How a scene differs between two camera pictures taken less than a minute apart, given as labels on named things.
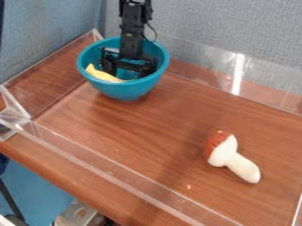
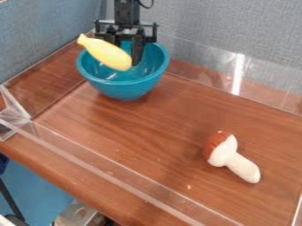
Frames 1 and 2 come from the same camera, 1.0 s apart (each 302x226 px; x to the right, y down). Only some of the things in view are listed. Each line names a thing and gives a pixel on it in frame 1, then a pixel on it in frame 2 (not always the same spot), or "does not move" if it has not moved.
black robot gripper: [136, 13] -> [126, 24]
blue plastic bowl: [130, 89] does not move
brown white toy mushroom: [223, 154] does not move
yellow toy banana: [102, 75] -> [106, 53]
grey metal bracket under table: [80, 214] does not move
